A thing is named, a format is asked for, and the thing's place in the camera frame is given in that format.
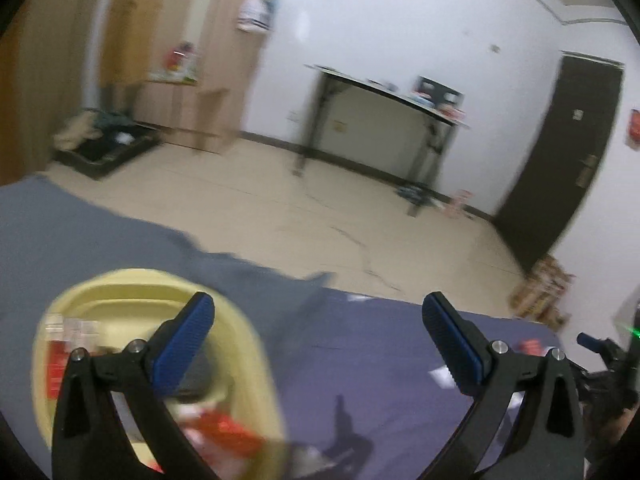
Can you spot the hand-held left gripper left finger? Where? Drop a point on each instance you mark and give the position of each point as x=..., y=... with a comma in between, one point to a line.
x=185, y=345

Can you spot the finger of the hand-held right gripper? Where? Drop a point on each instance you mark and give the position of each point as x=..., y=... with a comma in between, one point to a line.
x=590, y=341

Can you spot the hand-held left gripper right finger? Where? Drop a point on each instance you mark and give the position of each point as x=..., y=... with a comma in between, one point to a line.
x=452, y=345

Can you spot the yellow plastic basin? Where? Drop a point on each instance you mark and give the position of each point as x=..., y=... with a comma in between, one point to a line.
x=250, y=360

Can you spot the dark red cigarette box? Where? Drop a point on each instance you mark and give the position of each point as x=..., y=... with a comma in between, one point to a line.
x=220, y=430

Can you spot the red and clear plastic box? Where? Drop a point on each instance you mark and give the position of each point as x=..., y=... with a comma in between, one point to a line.
x=65, y=340

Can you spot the printed cardboard box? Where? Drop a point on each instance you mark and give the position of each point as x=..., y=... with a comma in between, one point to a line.
x=545, y=285

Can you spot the purple printed blanket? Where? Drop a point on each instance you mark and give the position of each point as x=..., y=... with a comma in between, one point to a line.
x=360, y=360

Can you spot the grey bed sheet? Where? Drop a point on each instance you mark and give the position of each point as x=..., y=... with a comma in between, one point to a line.
x=100, y=240

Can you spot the pink paper bag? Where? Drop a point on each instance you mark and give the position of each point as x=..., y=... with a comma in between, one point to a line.
x=462, y=202

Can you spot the checked cloth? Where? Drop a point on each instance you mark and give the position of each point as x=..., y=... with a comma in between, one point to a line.
x=412, y=194

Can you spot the dark wooden door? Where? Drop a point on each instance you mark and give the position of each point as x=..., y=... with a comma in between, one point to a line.
x=560, y=160

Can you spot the black suitcase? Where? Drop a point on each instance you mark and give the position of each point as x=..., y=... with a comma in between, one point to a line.
x=110, y=152

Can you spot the red packet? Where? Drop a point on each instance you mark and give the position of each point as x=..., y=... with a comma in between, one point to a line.
x=450, y=110

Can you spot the beige cloth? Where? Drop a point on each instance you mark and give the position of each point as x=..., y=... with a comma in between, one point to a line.
x=75, y=130

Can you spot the black chair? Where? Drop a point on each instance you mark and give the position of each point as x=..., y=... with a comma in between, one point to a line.
x=437, y=91

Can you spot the pile of colourful packets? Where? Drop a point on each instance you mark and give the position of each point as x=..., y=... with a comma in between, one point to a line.
x=180, y=62

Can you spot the black folding table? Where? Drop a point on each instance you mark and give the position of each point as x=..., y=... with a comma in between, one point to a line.
x=350, y=80

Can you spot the wooden wardrobe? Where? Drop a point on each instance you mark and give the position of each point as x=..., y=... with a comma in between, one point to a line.
x=220, y=60

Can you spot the beige curtain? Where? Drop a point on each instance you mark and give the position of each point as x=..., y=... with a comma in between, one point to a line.
x=45, y=85

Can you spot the white plastic bag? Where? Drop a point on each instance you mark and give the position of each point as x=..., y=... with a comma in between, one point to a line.
x=257, y=7

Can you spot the red wall decoration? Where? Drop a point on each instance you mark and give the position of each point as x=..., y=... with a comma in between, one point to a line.
x=634, y=127

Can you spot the wall socket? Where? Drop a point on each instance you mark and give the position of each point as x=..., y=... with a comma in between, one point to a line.
x=340, y=126

